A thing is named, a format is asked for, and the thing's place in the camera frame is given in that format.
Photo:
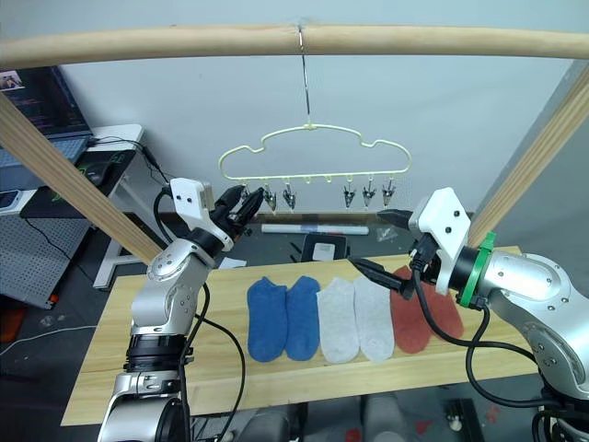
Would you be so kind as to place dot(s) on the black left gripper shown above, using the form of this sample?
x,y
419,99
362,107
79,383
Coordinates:
x,y
228,222

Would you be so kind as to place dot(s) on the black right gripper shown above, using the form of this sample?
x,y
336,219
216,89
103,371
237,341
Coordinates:
x,y
425,258

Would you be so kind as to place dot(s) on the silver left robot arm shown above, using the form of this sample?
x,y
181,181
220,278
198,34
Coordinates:
x,y
158,304

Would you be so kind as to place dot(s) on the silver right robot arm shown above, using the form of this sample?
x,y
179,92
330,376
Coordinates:
x,y
529,294

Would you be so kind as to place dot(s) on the metal hanger clip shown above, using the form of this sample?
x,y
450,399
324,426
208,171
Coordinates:
x,y
289,198
389,193
349,198
369,197
270,199
250,189

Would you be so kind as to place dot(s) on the pale yellow clip hanger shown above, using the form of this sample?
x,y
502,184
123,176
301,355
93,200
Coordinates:
x,y
305,92

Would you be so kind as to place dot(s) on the small clear plastic bag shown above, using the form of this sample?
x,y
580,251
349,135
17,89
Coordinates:
x,y
385,235

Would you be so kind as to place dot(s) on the white paper sheet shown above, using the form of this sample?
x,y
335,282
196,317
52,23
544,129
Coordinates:
x,y
231,263

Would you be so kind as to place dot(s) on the black box with white label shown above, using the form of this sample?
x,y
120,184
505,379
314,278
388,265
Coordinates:
x,y
324,248

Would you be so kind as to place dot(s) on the white rolled paper tube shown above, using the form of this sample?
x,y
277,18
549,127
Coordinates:
x,y
317,228

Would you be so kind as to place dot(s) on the light grey ankle sock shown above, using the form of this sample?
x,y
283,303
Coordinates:
x,y
337,322
375,322

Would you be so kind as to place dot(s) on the red ankle sock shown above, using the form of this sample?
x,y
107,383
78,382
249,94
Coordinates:
x,y
448,317
409,322

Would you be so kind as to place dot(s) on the blue ankle sock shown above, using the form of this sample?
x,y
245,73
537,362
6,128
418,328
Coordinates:
x,y
266,317
303,317

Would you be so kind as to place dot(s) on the white desk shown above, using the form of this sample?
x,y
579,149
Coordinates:
x,y
124,198

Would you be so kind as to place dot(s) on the black mouse pad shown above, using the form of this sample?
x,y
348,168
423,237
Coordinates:
x,y
117,163

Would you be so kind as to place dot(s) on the black computer mouse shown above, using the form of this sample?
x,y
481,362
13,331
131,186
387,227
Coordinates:
x,y
95,170

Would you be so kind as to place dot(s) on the black desk mat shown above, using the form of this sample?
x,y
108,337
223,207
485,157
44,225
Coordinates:
x,y
50,205

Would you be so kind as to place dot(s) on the open laptop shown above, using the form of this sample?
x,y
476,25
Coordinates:
x,y
50,106

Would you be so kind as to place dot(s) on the grey perforated board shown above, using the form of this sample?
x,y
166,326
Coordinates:
x,y
27,258

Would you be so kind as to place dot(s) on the smartphone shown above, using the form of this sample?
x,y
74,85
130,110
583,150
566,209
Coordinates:
x,y
8,200

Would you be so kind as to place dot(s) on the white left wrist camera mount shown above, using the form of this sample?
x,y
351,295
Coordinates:
x,y
186,198

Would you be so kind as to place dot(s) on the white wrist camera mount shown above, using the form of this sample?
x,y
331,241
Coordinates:
x,y
186,198
444,216

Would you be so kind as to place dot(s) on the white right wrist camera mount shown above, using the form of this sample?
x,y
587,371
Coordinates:
x,y
444,216

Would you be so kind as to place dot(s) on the horizontal wooden rail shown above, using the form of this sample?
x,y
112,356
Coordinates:
x,y
184,41

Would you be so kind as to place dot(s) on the slanted wooden post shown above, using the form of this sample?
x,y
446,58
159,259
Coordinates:
x,y
538,152
69,179

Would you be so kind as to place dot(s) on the black floor bracket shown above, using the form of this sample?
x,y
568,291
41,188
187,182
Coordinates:
x,y
462,421

